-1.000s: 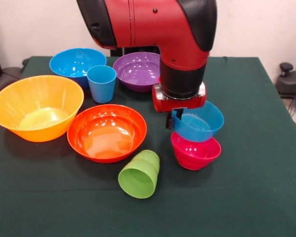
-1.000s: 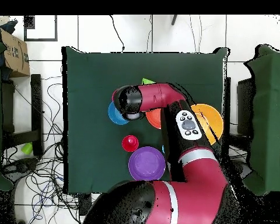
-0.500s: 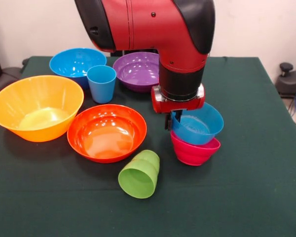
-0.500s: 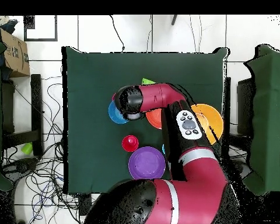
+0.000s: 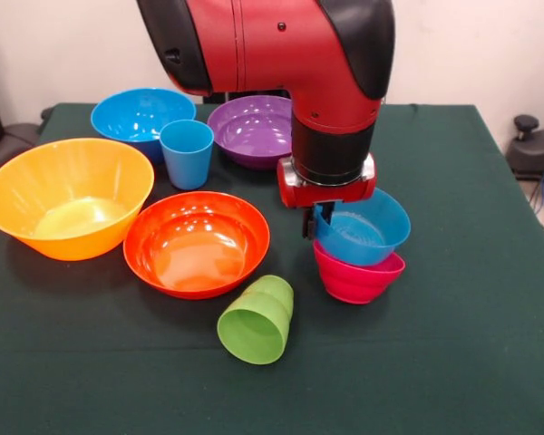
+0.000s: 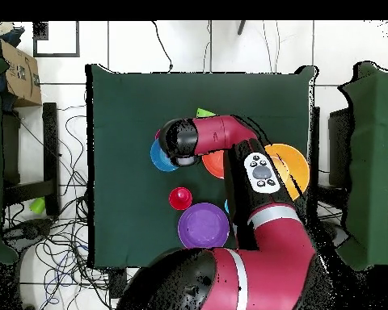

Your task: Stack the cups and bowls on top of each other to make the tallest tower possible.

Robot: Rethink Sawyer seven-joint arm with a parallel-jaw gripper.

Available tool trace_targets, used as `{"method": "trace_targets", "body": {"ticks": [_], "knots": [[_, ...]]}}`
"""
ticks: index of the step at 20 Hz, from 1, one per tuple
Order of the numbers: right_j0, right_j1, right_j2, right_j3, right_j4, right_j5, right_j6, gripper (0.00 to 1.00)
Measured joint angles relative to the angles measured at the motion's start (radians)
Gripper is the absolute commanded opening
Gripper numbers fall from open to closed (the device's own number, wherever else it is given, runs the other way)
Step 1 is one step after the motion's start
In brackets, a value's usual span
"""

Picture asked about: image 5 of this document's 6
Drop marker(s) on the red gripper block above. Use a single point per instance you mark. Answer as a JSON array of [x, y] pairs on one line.
[[326, 194]]

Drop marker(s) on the small blue bowl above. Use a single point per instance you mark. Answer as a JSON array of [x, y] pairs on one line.
[[367, 244]]

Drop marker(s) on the pink bowl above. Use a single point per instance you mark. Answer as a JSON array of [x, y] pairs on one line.
[[358, 281]]

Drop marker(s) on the orange bowl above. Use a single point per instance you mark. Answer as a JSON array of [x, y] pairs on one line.
[[195, 263]]

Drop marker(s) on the green cup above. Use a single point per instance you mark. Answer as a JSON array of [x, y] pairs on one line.
[[254, 335]]

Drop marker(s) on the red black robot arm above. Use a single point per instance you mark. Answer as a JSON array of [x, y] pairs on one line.
[[276, 45]]

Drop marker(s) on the purple bowl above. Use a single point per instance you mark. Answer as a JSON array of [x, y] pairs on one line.
[[249, 136]]

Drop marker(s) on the blue cup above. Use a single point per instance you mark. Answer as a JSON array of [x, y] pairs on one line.
[[186, 154]]

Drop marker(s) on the dark green tablecloth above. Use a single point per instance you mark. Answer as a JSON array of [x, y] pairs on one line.
[[390, 362]]

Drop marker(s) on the large blue bowl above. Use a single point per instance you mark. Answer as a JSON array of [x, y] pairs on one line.
[[136, 113]]

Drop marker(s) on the large yellow bowl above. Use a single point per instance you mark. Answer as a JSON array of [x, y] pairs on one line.
[[72, 226]]

